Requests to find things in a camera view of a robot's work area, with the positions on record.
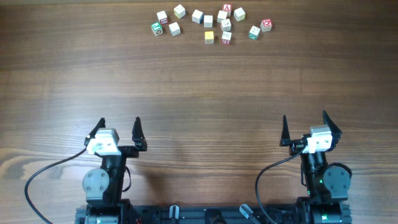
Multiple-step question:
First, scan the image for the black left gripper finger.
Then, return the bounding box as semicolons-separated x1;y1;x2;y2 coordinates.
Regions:
132;117;147;151
84;118;106;146

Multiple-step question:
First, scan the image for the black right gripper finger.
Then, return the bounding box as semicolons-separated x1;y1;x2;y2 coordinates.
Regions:
279;115;291;147
322;110;343;144

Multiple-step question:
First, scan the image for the white green wooden block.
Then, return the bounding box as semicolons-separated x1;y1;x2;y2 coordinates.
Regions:
169;22;181;36

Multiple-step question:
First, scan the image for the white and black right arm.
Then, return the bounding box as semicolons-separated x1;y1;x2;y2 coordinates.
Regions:
276;111;353;223

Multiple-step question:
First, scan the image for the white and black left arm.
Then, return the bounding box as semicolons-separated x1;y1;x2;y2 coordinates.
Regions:
75;117;147;224

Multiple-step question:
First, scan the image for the green letter wooden block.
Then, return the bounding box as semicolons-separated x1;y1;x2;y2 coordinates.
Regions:
151;22;163;36

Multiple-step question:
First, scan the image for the green sided wooden block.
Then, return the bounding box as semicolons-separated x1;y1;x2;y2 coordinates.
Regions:
249;26;261;40

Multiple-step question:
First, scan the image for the red letter O block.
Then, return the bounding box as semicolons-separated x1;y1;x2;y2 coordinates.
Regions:
261;19;273;32

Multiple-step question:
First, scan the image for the red bottomed wooden block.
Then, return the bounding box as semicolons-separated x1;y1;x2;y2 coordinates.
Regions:
221;31;232;45

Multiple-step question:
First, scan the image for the red sided wooden block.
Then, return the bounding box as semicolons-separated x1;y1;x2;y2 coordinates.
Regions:
157;11;169;24

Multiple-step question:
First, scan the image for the yellow edged wooden block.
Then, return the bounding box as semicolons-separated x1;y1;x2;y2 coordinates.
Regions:
174;4;186;19

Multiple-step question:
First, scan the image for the plain wooden block right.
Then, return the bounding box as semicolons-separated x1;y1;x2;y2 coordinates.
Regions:
234;7;246;22

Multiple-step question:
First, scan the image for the blue sided wooden block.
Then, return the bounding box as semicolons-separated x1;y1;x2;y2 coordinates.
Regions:
192;9;204;24

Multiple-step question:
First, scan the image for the plain picture wooden block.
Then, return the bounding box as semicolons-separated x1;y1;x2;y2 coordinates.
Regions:
203;15;213;28

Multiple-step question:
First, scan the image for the plain wooden block centre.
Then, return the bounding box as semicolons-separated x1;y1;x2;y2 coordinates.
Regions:
217;11;228;23

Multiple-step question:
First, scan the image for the red letter A block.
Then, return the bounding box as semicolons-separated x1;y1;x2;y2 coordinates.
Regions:
222;4;232;17

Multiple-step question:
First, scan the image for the black right camera cable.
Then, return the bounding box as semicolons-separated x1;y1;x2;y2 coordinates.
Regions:
255;147;308;224

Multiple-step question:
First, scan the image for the black camera cable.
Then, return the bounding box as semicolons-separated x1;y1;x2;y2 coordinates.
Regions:
24;147;88;224
255;147;308;224

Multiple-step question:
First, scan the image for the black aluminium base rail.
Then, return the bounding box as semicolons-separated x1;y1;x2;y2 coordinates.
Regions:
75;203;353;224

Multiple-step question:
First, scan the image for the black left camera cable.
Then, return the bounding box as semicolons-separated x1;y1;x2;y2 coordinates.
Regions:
24;147;88;224

